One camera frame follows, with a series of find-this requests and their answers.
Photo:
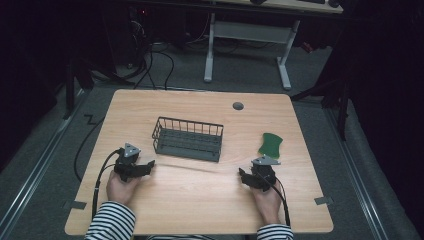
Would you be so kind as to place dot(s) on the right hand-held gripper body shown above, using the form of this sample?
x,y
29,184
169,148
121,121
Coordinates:
x,y
263,173

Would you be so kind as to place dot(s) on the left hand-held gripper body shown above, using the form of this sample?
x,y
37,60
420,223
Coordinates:
x,y
128,163

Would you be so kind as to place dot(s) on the person's left hand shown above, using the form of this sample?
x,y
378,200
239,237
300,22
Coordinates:
x,y
120,189

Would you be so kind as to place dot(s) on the person's right hand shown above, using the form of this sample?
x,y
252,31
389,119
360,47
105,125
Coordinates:
x,y
268,203

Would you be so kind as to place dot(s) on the green sponge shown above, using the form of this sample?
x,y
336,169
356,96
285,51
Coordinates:
x,y
270,145

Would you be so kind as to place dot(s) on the wooden table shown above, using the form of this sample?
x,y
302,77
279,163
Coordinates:
x,y
200,200

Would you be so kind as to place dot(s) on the striped right sleeve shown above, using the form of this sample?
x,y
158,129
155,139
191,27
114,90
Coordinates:
x,y
274,232

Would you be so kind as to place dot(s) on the striped sleeve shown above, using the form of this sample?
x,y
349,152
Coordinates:
x,y
111,221
274,232

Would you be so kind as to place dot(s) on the striped left sleeve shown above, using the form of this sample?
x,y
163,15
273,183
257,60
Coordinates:
x,y
111,221

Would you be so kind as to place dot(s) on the grey tape strip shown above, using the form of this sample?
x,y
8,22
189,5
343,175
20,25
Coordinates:
x,y
323,200
76,204

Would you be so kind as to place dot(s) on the grey table grommet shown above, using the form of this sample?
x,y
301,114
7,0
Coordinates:
x,y
238,106

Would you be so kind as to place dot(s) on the black metal stand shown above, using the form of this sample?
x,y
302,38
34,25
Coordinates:
x,y
76,80
333,96

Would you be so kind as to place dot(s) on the white-legged desk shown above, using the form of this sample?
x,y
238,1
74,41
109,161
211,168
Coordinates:
x,y
248,31

